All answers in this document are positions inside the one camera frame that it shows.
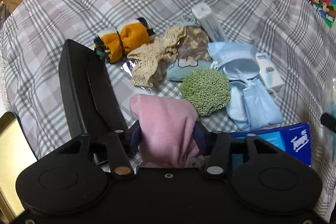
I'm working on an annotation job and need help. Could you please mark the pink drawstring cloth pouch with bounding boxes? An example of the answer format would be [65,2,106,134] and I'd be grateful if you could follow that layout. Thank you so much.
[130,94,199,168]

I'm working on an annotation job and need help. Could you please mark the green crochet round scrubber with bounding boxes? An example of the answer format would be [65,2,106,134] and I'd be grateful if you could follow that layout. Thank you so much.
[180,68,231,117]

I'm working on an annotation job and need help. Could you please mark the light blue face mask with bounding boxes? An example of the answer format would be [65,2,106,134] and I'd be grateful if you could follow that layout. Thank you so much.
[208,42,260,81]
[226,79,283,131]

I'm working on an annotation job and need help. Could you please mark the beige crochet lace cloth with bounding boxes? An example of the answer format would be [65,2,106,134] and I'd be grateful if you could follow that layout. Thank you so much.
[127,26,186,88]

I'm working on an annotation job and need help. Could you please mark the sachet pouch with blue sock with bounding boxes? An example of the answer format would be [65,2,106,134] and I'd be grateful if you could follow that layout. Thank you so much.
[166,14,212,82]

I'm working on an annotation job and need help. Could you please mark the blue Tempo tissue box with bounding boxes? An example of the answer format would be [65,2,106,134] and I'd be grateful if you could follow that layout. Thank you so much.
[230,123,311,166]

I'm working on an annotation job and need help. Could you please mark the gold metal tin tray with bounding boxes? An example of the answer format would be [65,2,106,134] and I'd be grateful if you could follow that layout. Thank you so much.
[1,111,37,222]

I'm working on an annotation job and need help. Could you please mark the grey plaid bed cover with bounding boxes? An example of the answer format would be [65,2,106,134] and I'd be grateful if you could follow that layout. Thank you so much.
[0,0,336,214]

